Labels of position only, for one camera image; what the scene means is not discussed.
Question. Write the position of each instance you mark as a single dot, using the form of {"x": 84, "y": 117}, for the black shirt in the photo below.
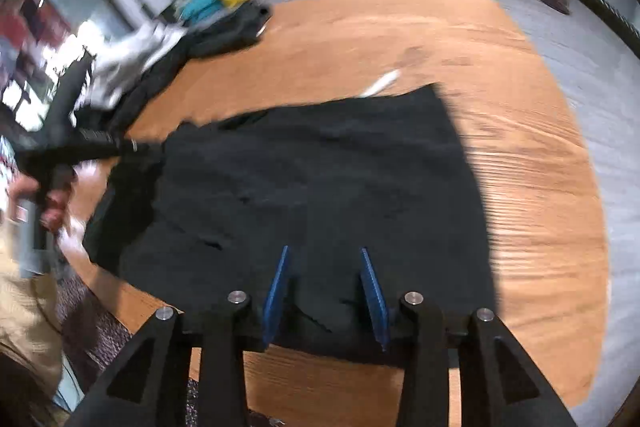
{"x": 310, "y": 187}

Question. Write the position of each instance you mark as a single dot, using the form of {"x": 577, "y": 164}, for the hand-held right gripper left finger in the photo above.
{"x": 277, "y": 297}

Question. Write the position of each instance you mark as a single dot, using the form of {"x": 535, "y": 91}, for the small white strip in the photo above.
{"x": 381, "y": 83}

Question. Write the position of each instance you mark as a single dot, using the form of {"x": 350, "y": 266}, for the person's left forearm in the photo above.
{"x": 25, "y": 307}

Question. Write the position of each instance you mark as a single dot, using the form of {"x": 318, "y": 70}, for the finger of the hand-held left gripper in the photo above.
{"x": 120, "y": 149}

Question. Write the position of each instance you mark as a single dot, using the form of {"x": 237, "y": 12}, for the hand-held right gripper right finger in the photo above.
{"x": 376, "y": 302}

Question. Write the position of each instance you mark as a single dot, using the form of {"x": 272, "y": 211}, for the black sweatshirt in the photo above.
{"x": 220, "y": 37}

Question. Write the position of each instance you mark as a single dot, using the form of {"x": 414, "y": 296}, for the teal crate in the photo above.
{"x": 202, "y": 4}

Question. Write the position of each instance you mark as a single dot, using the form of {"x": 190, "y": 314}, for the dark floral patterned clothing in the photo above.
{"x": 100, "y": 332}

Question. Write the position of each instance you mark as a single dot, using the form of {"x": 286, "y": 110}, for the person's left hand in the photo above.
{"x": 57, "y": 209}

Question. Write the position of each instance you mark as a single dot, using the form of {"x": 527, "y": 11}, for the light grey sweater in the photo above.
{"x": 135, "y": 57}

